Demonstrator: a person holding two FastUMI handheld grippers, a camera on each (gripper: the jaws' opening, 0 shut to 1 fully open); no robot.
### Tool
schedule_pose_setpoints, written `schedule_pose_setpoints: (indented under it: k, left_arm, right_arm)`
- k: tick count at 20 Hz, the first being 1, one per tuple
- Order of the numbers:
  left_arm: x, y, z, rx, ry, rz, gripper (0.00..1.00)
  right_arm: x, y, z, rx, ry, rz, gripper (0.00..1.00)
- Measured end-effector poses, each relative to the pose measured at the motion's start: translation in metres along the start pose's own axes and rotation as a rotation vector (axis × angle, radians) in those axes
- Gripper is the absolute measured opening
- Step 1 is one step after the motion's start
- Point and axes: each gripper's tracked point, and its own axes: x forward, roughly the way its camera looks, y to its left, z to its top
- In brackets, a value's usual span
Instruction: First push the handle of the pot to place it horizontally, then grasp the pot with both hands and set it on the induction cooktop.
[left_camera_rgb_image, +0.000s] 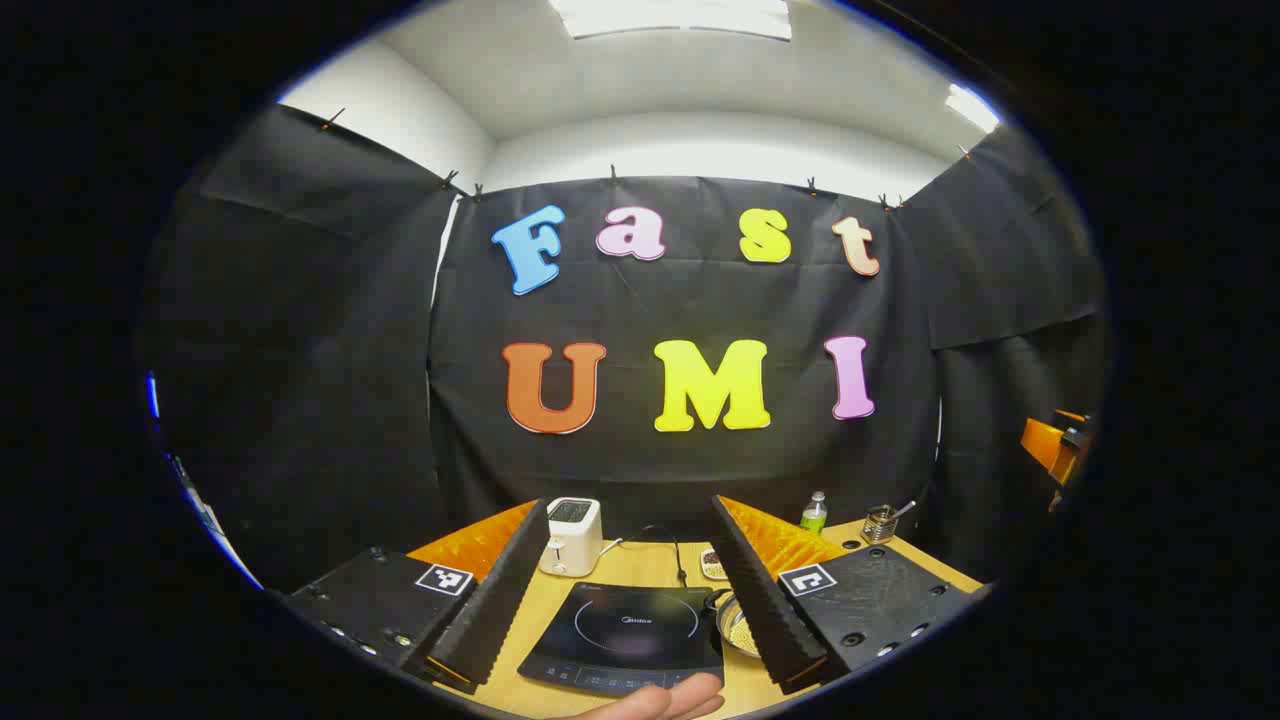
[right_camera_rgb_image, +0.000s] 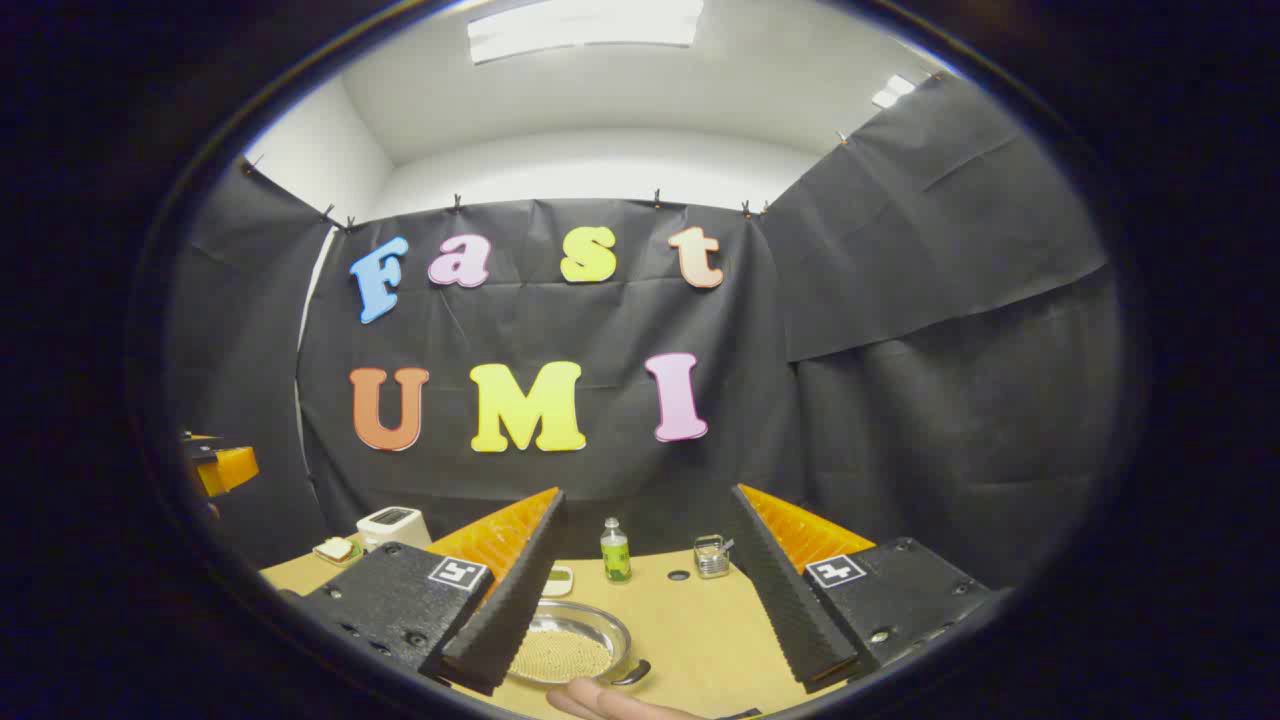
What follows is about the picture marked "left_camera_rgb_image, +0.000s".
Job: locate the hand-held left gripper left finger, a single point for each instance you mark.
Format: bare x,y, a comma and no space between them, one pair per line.
490,610

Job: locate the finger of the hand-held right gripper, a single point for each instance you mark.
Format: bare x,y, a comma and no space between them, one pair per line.
1045,445

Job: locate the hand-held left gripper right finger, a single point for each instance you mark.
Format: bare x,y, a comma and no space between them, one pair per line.
765,610

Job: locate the stainless steel pot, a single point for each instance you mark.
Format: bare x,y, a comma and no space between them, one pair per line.
738,625

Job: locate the black induction cooktop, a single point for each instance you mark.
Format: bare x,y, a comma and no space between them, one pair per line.
620,640

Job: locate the pile of soybeans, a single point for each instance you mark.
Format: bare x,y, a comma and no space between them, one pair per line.
744,632

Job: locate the white divided bean plate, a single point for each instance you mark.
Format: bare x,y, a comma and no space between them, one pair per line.
712,565

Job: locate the green label drink bottle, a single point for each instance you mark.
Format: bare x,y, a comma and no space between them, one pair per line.
813,518

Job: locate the white toaster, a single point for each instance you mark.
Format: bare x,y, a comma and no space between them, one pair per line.
570,540

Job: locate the black backdrop cloth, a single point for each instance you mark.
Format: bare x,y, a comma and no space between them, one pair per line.
320,400

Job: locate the ceiling light panel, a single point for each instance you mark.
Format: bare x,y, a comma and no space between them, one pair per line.
670,15
972,108

